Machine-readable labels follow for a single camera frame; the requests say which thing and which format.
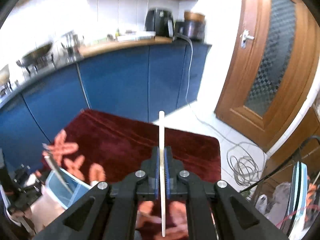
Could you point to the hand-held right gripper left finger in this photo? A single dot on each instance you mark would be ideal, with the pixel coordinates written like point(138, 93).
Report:
point(110, 212)

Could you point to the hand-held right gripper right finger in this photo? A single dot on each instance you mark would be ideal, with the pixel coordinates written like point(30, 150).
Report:
point(212, 212)

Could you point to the silver metal tongs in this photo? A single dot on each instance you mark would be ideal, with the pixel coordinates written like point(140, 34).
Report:
point(56, 171)

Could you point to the blue plastic utensil box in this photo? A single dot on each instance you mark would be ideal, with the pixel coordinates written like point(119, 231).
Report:
point(63, 195)

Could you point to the beige chopstick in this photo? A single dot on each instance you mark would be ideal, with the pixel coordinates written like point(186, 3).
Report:
point(162, 130)

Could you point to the clear plastic bag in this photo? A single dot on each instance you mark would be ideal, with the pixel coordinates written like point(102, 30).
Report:
point(277, 200)

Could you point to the red and peach plush blanket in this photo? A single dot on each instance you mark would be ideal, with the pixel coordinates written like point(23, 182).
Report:
point(120, 142)

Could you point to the light blue flat board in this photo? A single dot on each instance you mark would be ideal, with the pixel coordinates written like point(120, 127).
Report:
point(298, 192)

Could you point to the wooden shelf unit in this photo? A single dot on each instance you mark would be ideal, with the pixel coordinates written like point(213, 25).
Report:
point(290, 140)

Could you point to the black wok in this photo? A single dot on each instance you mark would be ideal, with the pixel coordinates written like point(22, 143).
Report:
point(35, 55)

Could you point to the wooden door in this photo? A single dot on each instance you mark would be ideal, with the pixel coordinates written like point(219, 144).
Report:
point(240, 85)

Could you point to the blue kitchen counter cabinets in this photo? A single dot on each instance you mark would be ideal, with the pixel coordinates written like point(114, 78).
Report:
point(120, 80)

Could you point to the small metal kettle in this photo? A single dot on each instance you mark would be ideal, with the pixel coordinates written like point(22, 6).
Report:
point(71, 42)

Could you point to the wooden countertop board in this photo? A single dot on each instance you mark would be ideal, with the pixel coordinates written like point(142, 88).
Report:
point(112, 46)

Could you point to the dark rice cooker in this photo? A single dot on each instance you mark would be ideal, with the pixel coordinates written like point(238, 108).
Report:
point(191, 31)

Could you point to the black air fryer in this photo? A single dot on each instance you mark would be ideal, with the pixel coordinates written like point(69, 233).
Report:
point(160, 22)

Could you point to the brown bowl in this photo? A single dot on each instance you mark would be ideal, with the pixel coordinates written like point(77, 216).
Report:
point(195, 16)

